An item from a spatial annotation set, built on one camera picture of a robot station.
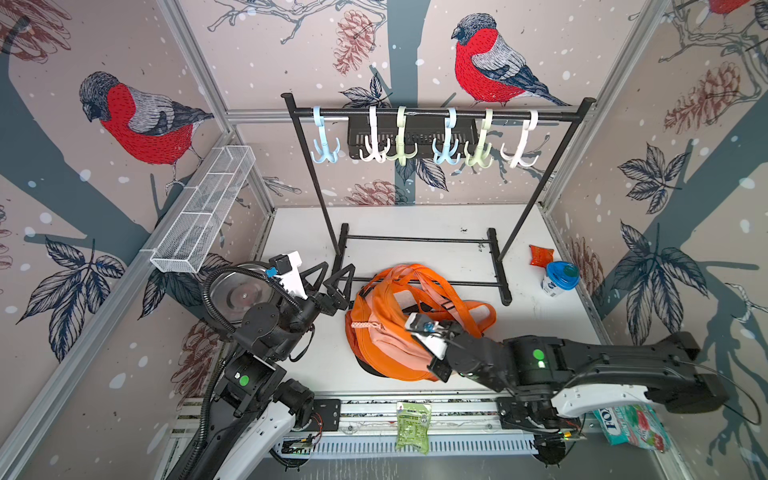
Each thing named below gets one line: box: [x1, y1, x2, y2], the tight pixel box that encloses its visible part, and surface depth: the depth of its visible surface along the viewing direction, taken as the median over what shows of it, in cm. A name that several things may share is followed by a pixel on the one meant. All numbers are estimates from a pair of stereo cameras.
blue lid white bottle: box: [541, 261, 581, 298], surface depth 92 cm
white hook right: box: [500, 109, 539, 168], surface depth 66 cm
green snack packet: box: [396, 402, 432, 455], surface depth 73 cm
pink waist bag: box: [351, 320, 434, 371], surface depth 75 cm
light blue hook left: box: [310, 106, 341, 163], surface depth 69 cm
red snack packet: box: [529, 244, 555, 268], surface depth 106 cm
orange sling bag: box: [346, 264, 496, 381], surface depth 85 cm
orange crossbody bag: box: [374, 264, 497, 337], surface depth 94 cm
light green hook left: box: [386, 106, 418, 166], surface depth 69 cm
